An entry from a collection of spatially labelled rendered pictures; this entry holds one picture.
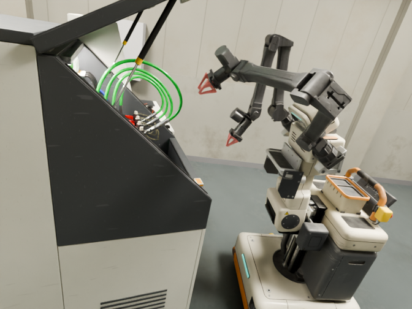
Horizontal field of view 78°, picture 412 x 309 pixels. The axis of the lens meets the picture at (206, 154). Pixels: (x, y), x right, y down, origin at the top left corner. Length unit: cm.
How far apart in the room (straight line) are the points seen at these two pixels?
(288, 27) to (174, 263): 277
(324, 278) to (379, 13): 299
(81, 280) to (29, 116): 70
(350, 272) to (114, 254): 123
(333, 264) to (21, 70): 156
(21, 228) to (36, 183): 18
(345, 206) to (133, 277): 114
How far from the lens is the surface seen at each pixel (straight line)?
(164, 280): 135
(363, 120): 387
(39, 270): 120
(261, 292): 171
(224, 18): 313
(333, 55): 357
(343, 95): 83
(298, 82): 84
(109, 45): 150
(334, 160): 119
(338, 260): 159
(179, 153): 142
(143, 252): 118
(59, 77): 82
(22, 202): 100
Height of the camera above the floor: 156
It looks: 25 degrees down
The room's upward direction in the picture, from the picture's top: 10 degrees clockwise
